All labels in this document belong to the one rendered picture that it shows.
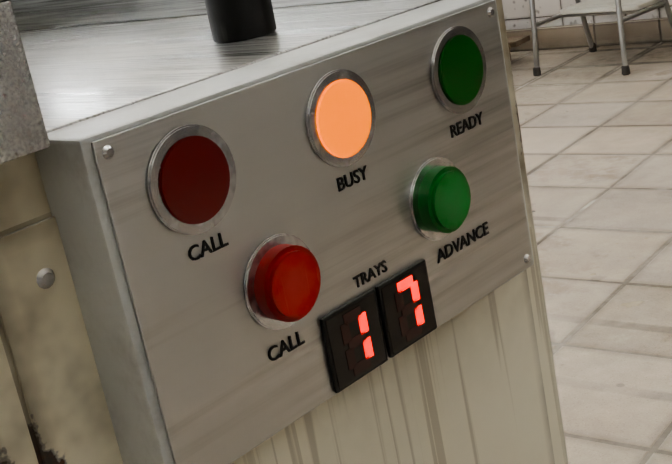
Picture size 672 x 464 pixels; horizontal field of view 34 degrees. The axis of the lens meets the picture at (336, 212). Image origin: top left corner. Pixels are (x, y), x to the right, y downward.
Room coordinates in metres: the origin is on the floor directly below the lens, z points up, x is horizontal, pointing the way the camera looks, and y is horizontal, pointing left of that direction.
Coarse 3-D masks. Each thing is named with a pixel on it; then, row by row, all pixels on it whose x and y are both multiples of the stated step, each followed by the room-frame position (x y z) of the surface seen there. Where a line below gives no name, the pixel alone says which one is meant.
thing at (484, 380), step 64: (256, 0) 0.53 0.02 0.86; (384, 0) 0.58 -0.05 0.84; (64, 64) 0.58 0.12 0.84; (128, 64) 0.52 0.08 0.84; (192, 64) 0.48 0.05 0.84; (0, 192) 0.37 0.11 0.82; (0, 256) 0.36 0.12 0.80; (64, 256) 0.38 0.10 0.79; (0, 320) 0.36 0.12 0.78; (64, 320) 0.37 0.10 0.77; (448, 320) 0.52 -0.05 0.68; (512, 320) 0.55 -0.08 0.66; (0, 384) 0.36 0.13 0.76; (64, 384) 0.37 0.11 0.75; (384, 384) 0.48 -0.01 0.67; (448, 384) 0.51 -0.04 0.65; (512, 384) 0.55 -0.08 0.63; (0, 448) 0.35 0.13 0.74; (64, 448) 0.36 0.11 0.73; (256, 448) 0.42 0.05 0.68; (320, 448) 0.45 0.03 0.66; (384, 448) 0.47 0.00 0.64; (448, 448) 0.50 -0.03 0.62; (512, 448) 0.54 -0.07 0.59
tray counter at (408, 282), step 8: (408, 280) 0.45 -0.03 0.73; (416, 280) 0.46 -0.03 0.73; (400, 288) 0.45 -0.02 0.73; (416, 288) 0.45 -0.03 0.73; (400, 296) 0.45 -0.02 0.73; (416, 296) 0.45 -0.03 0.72; (400, 304) 0.45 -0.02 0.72; (408, 304) 0.45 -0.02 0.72; (416, 304) 0.45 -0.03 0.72; (408, 312) 0.45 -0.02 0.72; (416, 312) 0.45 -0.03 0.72; (400, 320) 0.44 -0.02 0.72; (416, 320) 0.45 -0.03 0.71; (408, 328) 0.45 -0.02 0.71; (416, 328) 0.45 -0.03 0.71; (408, 336) 0.45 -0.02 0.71
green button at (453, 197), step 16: (432, 176) 0.46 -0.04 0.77; (448, 176) 0.47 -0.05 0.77; (464, 176) 0.48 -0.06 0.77; (432, 192) 0.46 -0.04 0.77; (448, 192) 0.47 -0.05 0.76; (464, 192) 0.47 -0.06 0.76; (432, 208) 0.46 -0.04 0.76; (448, 208) 0.46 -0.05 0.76; (464, 208) 0.47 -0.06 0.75; (432, 224) 0.46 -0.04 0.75; (448, 224) 0.46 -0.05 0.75
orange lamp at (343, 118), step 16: (336, 96) 0.44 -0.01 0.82; (352, 96) 0.44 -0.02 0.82; (320, 112) 0.43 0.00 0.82; (336, 112) 0.43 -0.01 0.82; (352, 112) 0.44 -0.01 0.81; (368, 112) 0.45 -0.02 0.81; (320, 128) 0.43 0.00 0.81; (336, 128) 0.43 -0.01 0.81; (352, 128) 0.44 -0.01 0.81; (368, 128) 0.45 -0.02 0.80; (336, 144) 0.43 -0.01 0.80; (352, 144) 0.44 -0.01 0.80
